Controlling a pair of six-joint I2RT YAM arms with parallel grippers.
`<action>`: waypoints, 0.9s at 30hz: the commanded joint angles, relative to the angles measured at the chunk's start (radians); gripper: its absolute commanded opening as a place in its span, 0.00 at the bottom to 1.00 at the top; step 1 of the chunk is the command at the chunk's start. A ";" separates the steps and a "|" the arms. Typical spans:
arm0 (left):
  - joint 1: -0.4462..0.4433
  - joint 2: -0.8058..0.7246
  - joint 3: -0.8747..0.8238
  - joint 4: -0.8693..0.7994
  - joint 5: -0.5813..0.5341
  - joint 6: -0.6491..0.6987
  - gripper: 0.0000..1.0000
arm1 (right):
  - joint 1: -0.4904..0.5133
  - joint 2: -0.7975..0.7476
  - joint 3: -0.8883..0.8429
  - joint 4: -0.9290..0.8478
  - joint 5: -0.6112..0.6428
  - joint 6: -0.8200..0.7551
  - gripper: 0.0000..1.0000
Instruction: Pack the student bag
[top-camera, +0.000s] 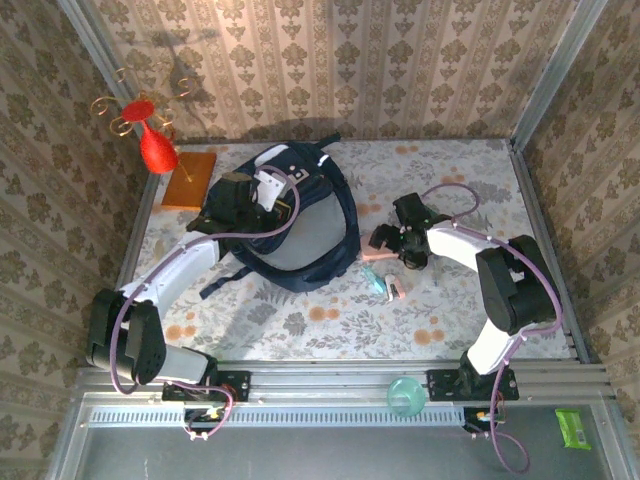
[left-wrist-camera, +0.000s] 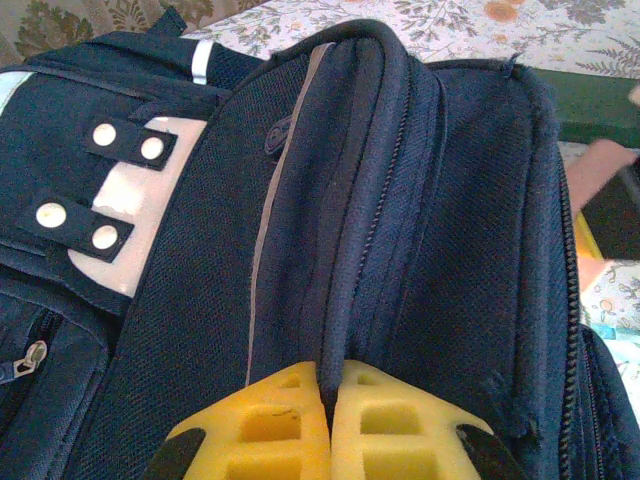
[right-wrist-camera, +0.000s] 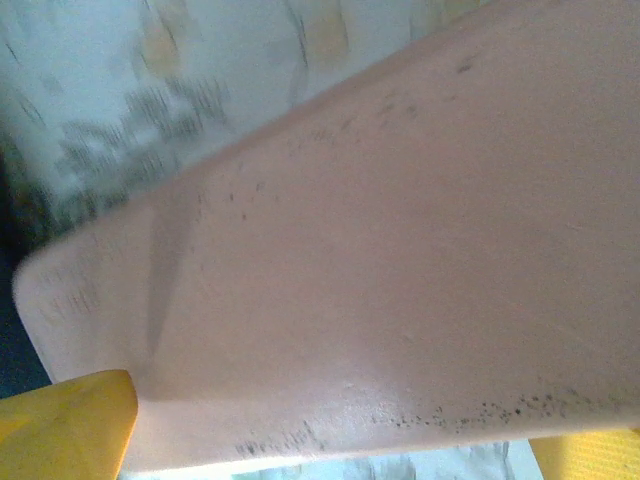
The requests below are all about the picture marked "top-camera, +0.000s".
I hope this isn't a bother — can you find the pink pencil case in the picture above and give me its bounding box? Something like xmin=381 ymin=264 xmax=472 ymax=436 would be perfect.
xmin=359 ymin=233 xmax=404 ymax=262

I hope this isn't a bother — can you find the navy blue backpack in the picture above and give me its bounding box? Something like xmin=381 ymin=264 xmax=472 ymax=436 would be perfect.
xmin=185 ymin=131 xmax=362 ymax=301

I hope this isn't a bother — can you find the teal marker pen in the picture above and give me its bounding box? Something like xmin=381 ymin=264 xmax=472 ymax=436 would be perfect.
xmin=362 ymin=266 xmax=386 ymax=297

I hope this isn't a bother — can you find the white and pink stapler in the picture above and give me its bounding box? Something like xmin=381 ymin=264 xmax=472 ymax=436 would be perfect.
xmin=382 ymin=273 xmax=406 ymax=302

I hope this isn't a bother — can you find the red vase ornament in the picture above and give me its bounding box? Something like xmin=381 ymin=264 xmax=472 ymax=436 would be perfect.
xmin=122 ymin=99 xmax=180 ymax=175

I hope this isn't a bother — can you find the floral table cover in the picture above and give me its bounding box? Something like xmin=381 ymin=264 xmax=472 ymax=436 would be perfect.
xmin=110 ymin=138 xmax=575 ymax=362

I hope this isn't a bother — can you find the teal plastic cup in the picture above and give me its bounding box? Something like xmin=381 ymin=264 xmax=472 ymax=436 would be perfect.
xmin=387 ymin=377 xmax=428 ymax=418

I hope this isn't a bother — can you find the red vase with gold spirals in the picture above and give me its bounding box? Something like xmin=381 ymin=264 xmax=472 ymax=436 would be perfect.
xmin=90 ymin=59 xmax=197 ymax=184

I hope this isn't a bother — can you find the black controller board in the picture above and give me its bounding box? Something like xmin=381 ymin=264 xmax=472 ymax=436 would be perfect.
xmin=462 ymin=407 xmax=507 ymax=435
xmin=182 ymin=405 xmax=226 ymax=436

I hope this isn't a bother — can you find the grey sheet metal panel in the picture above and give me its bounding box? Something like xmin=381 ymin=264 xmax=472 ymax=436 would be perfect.
xmin=79 ymin=427 xmax=614 ymax=480

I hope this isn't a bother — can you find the green wipes packet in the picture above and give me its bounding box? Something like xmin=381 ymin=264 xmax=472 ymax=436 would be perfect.
xmin=554 ymin=408 xmax=592 ymax=450

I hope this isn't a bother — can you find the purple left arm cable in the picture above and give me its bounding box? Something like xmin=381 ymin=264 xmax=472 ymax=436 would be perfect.
xmin=108 ymin=164 xmax=301 ymax=442

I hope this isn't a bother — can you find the orange wooden base plate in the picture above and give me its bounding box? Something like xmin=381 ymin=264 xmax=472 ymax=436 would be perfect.
xmin=160 ymin=152 xmax=218 ymax=210

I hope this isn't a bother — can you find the aluminium side rail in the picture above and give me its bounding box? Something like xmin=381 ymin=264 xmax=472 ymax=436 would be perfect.
xmin=508 ymin=142 xmax=601 ymax=366
xmin=93 ymin=164 xmax=169 ymax=369

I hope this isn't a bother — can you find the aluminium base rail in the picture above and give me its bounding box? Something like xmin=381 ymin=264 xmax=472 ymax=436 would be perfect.
xmin=74 ymin=359 xmax=616 ymax=401

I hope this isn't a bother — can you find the grey slotted cable duct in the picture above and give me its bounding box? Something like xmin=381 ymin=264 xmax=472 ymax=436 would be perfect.
xmin=87 ymin=404 xmax=469 ymax=429

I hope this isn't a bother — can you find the aluminium frame post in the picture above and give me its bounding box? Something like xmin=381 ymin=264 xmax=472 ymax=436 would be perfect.
xmin=509 ymin=0 xmax=609 ymax=151
xmin=55 ymin=0 xmax=171 ymax=156

